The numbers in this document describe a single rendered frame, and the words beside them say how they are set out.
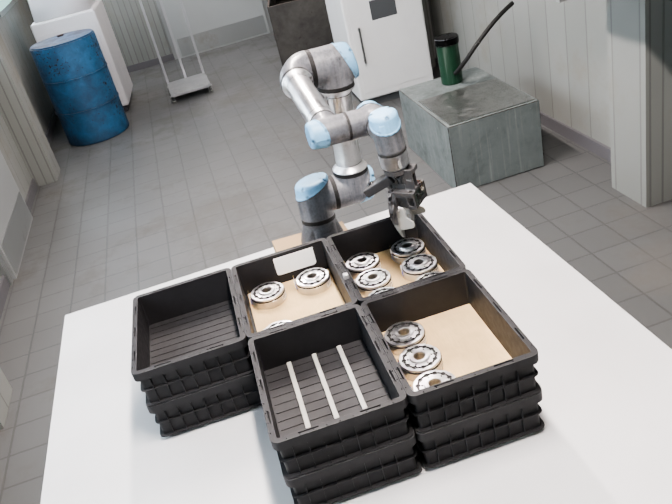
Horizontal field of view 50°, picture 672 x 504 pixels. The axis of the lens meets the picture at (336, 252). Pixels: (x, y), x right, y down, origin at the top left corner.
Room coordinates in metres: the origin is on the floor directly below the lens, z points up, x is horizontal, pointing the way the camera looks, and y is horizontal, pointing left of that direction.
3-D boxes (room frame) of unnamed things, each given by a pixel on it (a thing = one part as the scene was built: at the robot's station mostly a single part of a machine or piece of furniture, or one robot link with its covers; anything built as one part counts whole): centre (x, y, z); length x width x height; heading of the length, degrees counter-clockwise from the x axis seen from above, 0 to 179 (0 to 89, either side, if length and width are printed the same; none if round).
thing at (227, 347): (1.69, 0.44, 0.92); 0.40 x 0.30 x 0.02; 7
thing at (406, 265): (1.77, -0.22, 0.86); 0.10 x 0.10 x 0.01
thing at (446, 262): (1.76, -0.15, 0.87); 0.40 x 0.30 x 0.11; 7
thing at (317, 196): (2.19, 0.02, 0.96); 0.13 x 0.12 x 0.14; 99
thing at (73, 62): (6.97, 1.95, 0.48); 0.61 x 0.61 x 0.95
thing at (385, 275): (1.75, -0.08, 0.86); 0.10 x 0.10 x 0.01
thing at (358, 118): (1.81, -0.17, 1.30); 0.11 x 0.11 x 0.08; 9
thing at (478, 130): (4.32, -1.10, 0.43); 0.90 x 0.73 x 0.87; 7
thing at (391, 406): (1.33, 0.10, 0.92); 0.40 x 0.30 x 0.02; 7
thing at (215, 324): (1.69, 0.44, 0.87); 0.40 x 0.30 x 0.11; 7
